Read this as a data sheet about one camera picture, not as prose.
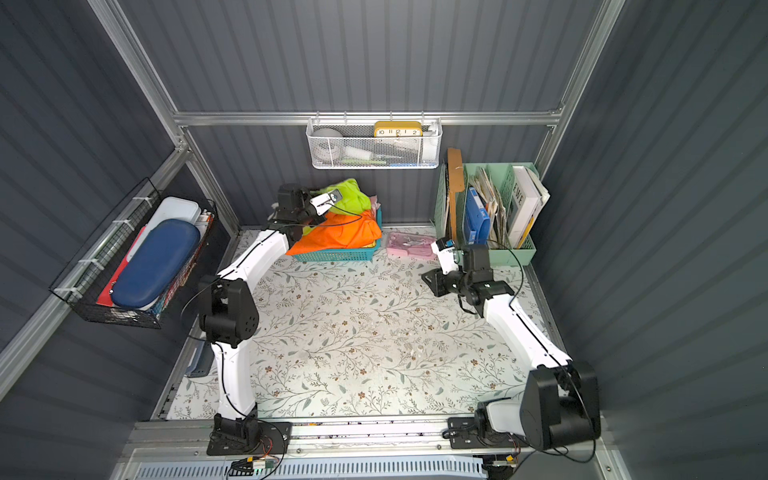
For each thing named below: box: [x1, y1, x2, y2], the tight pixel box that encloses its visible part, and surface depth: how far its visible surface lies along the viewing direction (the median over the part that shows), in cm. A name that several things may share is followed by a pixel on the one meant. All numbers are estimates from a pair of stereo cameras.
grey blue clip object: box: [186, 336, 215, 377], surface depth 86 cm
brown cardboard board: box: [447, 148, 465, 248], surface depth 93 cm
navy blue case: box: [111, 219, 201, 309], surface depth 69 cm
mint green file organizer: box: [434, 162, 541, 266], surface depth 101 cm
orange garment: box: [287, 210, 383, 256], surface depth 104 cm
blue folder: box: [466, 187, 491, 245], surface depth 100 cm
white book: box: [508, 166, 551, 249], surface depth 100 cm
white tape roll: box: [312, 128, 345, 162], surface depth 89 cm
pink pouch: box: [386, 232, 437, 260], surface depth 117 cm
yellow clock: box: [374, 121, 423, 137], surface depth 90 cm
